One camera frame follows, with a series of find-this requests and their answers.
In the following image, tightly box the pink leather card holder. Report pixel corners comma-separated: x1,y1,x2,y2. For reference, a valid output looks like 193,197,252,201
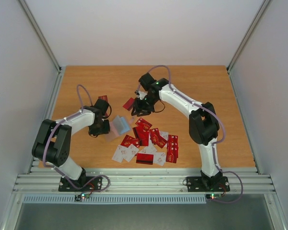
105,115,131,142

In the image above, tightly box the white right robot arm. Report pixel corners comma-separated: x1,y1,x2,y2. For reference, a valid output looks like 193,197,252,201
132,73,223,191

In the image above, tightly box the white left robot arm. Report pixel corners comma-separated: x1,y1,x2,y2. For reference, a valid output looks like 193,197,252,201
32,99,112,191

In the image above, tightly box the dark red card top centre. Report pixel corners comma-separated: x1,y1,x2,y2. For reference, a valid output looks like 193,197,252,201
122,98,134,111

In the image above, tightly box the red VIP card top pile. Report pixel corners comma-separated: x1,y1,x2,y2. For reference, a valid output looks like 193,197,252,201
135,117,152,132

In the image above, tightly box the red vip card pile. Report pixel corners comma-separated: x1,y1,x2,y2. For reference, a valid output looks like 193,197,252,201
121,135,140,148
135,117,152,132

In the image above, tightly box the dark red magstripe card centre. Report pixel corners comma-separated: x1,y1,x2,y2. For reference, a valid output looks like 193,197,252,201
132,126,149,146

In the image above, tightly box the red VIP card centre right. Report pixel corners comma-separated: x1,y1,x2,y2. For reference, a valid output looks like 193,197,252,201
149,128,167,148

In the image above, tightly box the red card far left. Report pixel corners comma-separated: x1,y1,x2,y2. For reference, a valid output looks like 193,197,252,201
98,95,108,102

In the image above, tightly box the red VIP card left pile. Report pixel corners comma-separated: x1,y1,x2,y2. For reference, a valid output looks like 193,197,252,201
121,135,140,148

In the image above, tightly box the white card centre pile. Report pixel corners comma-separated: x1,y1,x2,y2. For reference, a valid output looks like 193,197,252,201
138,145,157,154

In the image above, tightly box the red card stack right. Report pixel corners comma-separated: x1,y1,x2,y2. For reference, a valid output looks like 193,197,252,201
166,135,179,163

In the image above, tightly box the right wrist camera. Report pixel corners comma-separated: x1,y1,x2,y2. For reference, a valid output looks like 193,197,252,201
135,90,147,100

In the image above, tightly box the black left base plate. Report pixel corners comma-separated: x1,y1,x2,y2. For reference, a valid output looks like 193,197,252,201
58,176,102,192

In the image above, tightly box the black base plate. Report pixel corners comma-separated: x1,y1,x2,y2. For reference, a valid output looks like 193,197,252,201
186,176,230,192
58,176,102,192

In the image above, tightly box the aluminium front rail frame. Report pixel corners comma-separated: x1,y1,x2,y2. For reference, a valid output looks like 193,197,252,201
13,167,276,194

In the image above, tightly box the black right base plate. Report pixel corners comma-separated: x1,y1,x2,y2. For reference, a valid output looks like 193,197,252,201
186,176,230,192

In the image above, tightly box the grey slotted cable duct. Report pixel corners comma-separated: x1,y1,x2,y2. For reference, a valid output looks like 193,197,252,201
23,194,206,205

